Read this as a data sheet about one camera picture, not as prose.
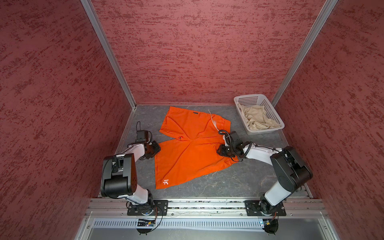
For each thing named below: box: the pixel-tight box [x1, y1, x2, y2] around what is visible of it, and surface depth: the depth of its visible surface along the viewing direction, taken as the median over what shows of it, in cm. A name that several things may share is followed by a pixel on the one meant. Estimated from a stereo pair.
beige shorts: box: [237, 103, 281, 131], surface depth 109 cm
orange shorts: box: [155, 106, 238, 190], surface depth 97 cm
